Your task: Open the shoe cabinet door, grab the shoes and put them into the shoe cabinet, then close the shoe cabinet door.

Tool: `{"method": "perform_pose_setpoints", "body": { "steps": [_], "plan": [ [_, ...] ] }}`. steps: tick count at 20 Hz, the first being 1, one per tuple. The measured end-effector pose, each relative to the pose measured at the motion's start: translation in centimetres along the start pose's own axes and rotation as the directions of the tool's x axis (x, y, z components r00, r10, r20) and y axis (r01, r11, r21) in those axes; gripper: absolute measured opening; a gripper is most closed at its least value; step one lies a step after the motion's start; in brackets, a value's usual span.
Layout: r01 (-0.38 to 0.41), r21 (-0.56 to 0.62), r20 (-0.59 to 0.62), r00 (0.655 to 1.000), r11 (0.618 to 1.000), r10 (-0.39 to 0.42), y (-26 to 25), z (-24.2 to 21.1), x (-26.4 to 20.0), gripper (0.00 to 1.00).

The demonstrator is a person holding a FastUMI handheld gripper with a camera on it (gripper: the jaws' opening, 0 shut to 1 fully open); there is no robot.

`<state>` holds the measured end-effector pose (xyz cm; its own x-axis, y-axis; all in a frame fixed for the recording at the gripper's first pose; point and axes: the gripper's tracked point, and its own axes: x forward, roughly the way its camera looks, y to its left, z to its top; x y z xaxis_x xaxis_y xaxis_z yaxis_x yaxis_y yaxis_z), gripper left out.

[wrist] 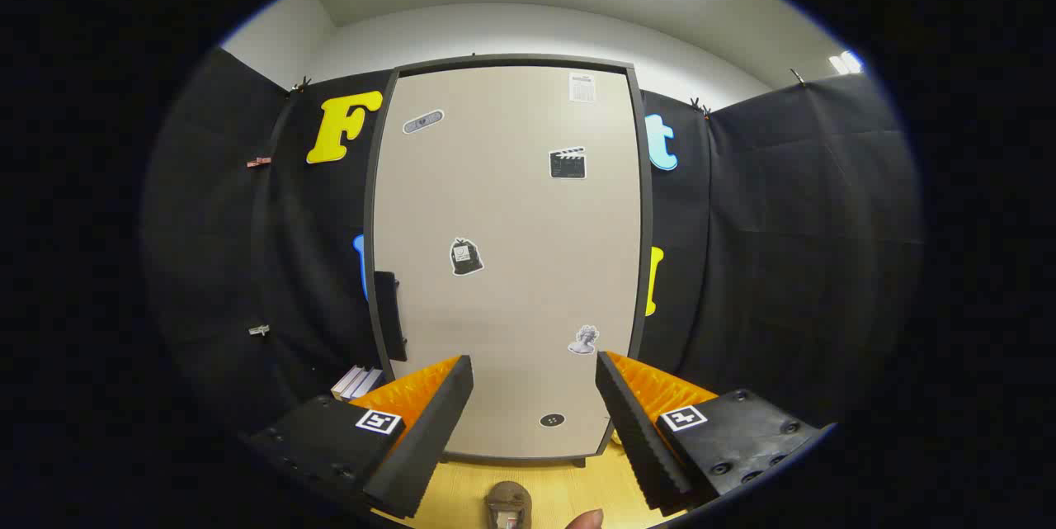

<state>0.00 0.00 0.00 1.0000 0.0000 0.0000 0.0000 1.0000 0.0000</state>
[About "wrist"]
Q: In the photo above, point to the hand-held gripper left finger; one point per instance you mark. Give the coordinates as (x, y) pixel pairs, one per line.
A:
(429, 438)

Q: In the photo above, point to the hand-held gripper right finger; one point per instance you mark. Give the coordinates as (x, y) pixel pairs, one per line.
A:
(639, 438)

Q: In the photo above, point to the brown suede shoe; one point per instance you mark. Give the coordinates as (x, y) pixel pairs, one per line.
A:
(507, 500)

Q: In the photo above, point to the grey shoe cabinet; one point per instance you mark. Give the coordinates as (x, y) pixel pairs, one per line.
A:
(511, 59)

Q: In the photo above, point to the white book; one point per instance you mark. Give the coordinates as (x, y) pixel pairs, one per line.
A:
(345, 382)

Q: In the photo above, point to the black backdrop cloth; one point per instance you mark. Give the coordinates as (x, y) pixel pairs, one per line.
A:
(784, 224)

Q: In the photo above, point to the red clip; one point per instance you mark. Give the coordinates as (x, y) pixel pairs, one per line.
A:
(258, 161)

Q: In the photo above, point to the small ceiling light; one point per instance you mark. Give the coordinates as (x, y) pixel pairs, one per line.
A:
(846, 61)

